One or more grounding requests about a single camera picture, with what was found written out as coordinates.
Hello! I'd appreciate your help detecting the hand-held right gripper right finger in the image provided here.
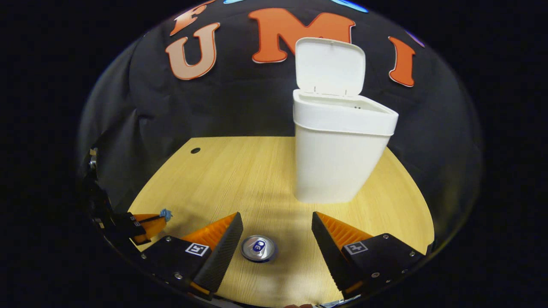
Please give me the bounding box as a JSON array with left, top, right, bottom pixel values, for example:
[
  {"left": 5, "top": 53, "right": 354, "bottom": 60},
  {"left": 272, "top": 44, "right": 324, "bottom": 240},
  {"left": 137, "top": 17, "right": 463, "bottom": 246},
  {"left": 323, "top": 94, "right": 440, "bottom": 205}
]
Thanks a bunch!
[{"left": 311, "top": 211, "right": 429, "bottom": 300}]

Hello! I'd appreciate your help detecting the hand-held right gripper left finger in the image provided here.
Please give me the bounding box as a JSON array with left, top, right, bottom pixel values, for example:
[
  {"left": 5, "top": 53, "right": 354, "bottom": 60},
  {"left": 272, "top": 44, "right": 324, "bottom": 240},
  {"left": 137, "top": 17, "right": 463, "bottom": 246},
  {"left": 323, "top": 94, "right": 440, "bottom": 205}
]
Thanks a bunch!
[{"left": 139, "top": 212, "right": 244, "bottom": 296}]

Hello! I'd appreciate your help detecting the blue pop can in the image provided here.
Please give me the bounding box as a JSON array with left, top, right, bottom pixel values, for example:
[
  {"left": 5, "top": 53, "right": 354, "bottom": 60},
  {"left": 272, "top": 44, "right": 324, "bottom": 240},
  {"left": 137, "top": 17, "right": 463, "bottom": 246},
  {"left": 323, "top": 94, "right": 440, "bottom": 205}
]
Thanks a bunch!
[{"left": 241, "top": 235, "right": 277, "bottom": 263}]

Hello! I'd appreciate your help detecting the white desktop garbage bin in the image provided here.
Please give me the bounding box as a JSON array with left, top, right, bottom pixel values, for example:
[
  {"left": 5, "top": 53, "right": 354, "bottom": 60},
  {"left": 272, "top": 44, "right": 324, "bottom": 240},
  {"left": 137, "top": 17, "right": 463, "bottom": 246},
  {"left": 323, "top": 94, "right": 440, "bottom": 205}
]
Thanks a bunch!
[{"left": 293, "top": 37, "right": 399, "bottom": 204}]

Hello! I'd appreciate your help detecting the wooden desktop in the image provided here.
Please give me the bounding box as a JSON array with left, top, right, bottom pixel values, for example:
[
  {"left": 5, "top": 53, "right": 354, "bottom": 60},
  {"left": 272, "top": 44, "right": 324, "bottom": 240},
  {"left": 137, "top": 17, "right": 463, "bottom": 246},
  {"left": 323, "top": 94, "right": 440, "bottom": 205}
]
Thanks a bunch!
[{"left": 128, "top": 136, "right": 435, "bottom": 308}]

